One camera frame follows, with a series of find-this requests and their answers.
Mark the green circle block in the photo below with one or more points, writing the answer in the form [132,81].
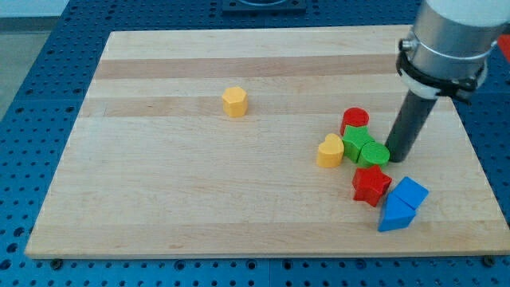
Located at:
[373,153]

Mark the green star block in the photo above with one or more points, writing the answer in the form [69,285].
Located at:
[354,138]

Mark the red circle block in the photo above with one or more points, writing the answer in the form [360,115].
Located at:
[355,117]

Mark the blue triangle block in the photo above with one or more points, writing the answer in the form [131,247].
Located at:
[395,214]

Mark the blue cube block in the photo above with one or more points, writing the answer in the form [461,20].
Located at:
[410,192]

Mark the wooden board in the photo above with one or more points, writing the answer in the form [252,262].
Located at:
[154,168]

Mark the red star block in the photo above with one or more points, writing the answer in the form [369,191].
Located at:
[370,184]

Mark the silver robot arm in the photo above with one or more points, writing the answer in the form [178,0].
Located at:
[446,50]

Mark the yellow hexagon block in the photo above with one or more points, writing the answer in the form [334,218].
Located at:
[235,101]

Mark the yellow heart block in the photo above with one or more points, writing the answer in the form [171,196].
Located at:
[330,152]

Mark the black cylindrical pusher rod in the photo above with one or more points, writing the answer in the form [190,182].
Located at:
[407,125]

